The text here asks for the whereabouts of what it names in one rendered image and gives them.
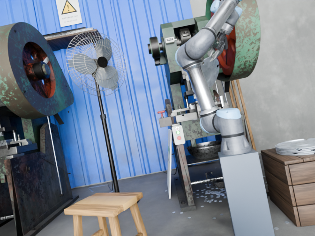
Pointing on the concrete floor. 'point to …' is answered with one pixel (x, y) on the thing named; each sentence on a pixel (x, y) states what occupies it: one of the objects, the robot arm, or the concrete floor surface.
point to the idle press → (31, 131)
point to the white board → (169, 161)
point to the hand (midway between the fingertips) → (210, 59)
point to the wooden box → (291, 185)
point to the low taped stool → (107, 212)
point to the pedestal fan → (108, 71)
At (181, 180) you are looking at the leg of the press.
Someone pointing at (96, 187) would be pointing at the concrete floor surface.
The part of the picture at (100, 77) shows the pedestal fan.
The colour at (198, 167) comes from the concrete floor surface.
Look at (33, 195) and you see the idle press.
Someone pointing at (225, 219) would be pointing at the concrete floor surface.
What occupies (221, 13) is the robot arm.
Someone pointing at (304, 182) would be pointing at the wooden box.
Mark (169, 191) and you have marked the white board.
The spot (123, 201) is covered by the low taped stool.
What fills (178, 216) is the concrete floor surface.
